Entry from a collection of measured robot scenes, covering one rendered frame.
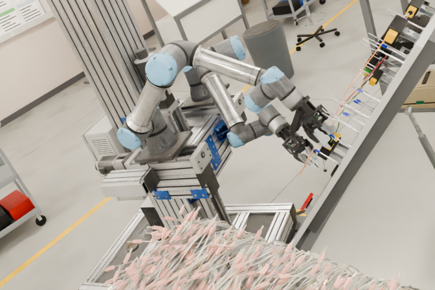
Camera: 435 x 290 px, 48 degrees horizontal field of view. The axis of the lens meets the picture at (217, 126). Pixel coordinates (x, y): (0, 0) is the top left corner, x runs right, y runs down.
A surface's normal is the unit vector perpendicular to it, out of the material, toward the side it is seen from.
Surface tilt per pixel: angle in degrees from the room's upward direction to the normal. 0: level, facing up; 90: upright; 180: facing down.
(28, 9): 90
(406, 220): 0
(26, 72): 90
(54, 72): 90
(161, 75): 85
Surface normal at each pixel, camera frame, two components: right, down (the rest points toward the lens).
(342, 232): -0.35, -0.84
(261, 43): -0.17, 0.55
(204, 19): 0.67, 0.09
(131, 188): -0.38, 0.54
